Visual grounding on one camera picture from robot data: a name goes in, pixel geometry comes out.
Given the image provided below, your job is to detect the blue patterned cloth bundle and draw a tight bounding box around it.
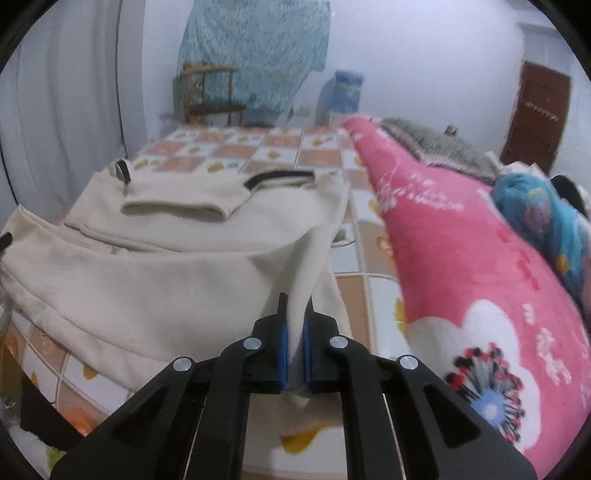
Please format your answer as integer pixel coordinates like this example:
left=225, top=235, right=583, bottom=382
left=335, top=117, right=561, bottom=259
left=491, top=173, right=590, bottom=301

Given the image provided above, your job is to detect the wooden chair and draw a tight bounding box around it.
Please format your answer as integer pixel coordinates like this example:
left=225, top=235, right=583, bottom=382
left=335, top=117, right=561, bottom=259
left=180, top=62, right=246, bottom=127

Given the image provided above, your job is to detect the brown wooden door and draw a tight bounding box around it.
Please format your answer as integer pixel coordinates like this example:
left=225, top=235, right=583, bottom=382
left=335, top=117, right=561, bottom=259
left=501, top=61, right=571, bottom=174

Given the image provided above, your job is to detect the orange checked bed sheet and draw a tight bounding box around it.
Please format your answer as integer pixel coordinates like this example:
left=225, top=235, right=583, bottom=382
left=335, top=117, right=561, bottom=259
left=1, top=125, right=403, bottom=479

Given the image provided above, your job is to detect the cream jacket with black trim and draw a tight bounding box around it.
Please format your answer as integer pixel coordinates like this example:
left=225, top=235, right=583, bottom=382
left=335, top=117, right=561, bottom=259
left=0, top=158, right=355, bottom=430

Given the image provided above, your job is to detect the teal patterned hanging cloth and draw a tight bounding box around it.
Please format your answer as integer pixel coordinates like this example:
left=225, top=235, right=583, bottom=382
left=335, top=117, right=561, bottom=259
left=177, top=1, right=332, bottom=112

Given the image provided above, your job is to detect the grey patterned blanket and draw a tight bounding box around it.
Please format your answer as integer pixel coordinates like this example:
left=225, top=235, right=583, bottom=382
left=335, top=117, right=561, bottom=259
left=380, top=118, right=503, bottom=185

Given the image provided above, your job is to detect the blue water jug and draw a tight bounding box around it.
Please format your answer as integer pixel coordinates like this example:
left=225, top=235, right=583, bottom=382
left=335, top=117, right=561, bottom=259
left=328, top=70, right=365, bottom=115

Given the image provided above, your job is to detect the pink floral blanket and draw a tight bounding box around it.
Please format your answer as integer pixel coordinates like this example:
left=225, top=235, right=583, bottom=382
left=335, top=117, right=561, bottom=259
left=344, top=117, right=590, bottom=477

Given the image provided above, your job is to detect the white curtain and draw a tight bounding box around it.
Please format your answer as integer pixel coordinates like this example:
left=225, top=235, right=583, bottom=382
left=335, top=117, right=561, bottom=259
left=1, top=1, right=147, bottom=220

